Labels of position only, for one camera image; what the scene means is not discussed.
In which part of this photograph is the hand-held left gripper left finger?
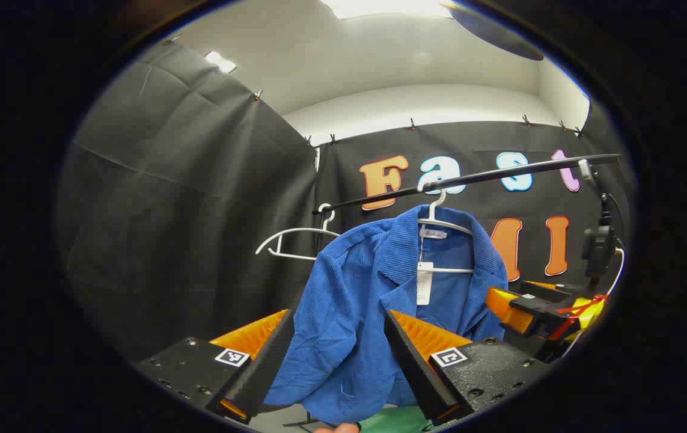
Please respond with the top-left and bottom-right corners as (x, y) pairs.
(132, 309), (296, 425)

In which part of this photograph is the plain black backdrop cloth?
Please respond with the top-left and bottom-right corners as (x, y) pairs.
(58, 39), (320, 361)

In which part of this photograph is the red ribbon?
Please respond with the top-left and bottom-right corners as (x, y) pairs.
(555, 293), (609, 340)

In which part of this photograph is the black clothes rail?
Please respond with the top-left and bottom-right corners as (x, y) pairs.
(313, 153), (620, 214)

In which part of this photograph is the small ceiling light panel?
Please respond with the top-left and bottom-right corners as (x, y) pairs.
(204, 51), (239, 74)

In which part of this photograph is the white jacket hanger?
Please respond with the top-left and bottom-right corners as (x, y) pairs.
(417, 180), (475, 274)

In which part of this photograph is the blue corduroy jacket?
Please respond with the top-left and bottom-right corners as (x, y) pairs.
(264, 204), (509, 425)

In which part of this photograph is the white empty hanger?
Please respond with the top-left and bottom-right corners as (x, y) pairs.
(255, 203), (342, 261)

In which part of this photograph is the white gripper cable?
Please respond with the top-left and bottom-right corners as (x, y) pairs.
(563, 248), (625, 355)

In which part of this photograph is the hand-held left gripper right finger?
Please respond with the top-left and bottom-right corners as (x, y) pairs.
(383, 309), (552, 426)

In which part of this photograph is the large ceiling light panel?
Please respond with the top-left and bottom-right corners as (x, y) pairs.
(319, 0), (452, 19)

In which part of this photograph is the green laundry hamper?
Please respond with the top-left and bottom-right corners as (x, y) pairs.
(358, 406), (440, 433)

